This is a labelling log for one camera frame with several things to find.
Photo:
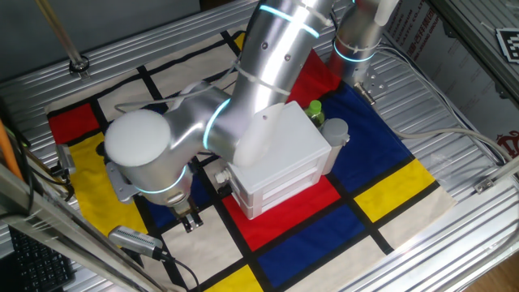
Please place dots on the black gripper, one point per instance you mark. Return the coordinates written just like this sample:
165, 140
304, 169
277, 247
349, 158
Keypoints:
184, 209

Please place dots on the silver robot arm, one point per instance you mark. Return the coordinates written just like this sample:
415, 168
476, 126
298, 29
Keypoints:
138, 138

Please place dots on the white drawer cabinet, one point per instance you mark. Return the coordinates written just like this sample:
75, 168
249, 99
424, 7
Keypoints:
292, 146

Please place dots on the colour block tablecloth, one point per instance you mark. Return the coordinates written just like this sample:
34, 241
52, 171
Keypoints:
308, 243

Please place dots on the small silver device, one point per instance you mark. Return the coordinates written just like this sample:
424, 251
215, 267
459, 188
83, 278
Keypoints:
65, 159

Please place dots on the black keyboard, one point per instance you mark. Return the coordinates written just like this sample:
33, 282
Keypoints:
36, 267

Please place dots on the green tea bottle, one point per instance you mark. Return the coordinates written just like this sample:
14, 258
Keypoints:
314, 109

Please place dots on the grey lidded white container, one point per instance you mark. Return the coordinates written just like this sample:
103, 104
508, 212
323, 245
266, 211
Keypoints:
334, 131

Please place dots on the metal rod on stand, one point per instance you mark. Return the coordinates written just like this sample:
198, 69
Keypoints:
61, 34

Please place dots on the cardboard panel with red print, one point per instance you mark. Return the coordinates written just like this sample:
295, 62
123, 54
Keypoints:
446, 61

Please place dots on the black white marker tag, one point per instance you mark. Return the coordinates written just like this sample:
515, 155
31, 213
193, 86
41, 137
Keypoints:
509, 44

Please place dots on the silver ribbed camera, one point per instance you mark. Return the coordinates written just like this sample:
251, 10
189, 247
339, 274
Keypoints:
134, 240

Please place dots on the aluminium frame beam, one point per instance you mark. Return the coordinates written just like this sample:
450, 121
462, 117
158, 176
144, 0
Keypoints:
24, 211

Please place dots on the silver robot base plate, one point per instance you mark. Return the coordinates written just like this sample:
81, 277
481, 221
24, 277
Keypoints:
373, 81

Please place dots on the metal bar with bracket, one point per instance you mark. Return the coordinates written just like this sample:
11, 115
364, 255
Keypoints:
484, 185

